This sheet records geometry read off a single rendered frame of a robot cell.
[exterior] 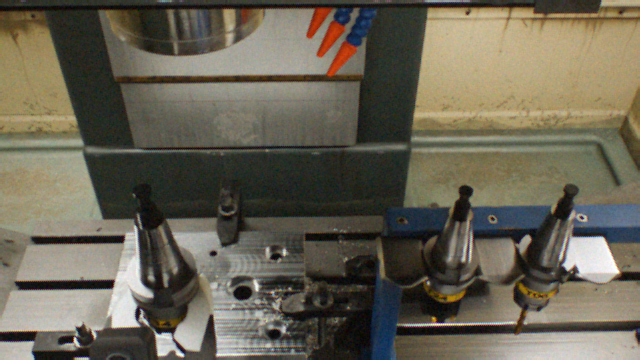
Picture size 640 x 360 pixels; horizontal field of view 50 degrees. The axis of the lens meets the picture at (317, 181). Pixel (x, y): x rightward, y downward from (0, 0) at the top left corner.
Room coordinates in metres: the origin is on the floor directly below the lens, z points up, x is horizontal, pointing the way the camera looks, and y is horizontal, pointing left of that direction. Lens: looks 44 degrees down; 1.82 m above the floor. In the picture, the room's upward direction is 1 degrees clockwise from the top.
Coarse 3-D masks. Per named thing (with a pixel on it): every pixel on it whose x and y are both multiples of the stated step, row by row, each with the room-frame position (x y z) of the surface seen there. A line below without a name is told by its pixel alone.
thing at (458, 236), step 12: (444, 228) 0.49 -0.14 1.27; (456, 228) 0.49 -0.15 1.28; (468, 228) 0.49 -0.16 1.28; (444, 240) 0.49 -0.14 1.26; (456, 240) 0.48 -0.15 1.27; (468, 240) 0.49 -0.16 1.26; (432, 252) 0.50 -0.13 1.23; (444, 252) 0.48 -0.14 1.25; (456, 252) 0.48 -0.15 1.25; (468, 252) 0.49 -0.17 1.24; (444, 264) 0.48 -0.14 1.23; (456, 264) 0.48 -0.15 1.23; (468, 264) 0.48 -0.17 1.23
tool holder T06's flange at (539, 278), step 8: (528, 240) 0.52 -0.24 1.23; (520, 248) 0.51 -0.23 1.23; (520, 256) 0.50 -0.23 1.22; (528, 256) 0.50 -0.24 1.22; (568, 256) 0.50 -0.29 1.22; (528, 264) 0.49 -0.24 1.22; (536, 264) 0.49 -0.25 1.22; (568, 264) 0.49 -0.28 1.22; (528, 272) 0.49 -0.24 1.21; (536, 272) 0.48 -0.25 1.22; (544, 272) 0.47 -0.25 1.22; (552, 272) 0.47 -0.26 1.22; (560, 272) 0.48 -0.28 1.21; (568, 272) 0.48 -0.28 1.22; (528, 280) 0.48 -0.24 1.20; (536, 280) 0.48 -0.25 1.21; (544, 280) 0.48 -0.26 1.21; (552, 280) 0.48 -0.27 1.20; (560, 280) 0.48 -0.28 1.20
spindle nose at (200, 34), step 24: (120, 24) 0.55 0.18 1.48; (144, 24) 0.54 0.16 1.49; (168, 24) 0.53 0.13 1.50; (192, 24) 0.54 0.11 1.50; (216, 24) 0.54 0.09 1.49; (240, 24) 0.56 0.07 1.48; (144, 48) 0.54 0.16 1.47; (168, 48) 0.54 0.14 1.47; (192, 48) 0.54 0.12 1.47; (216, 48) 0.55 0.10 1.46
